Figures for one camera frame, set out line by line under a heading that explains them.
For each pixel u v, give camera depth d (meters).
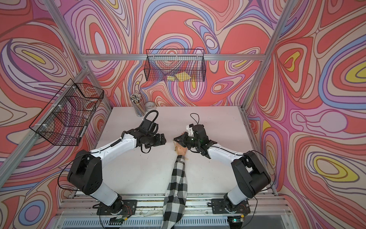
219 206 0.71
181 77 0.91
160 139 0.82
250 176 0.44
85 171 0.44
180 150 0.91
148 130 0.70
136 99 1.01
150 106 1.23
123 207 0.72
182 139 0.75
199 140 0.68
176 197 0.73
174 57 0.87
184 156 0.90
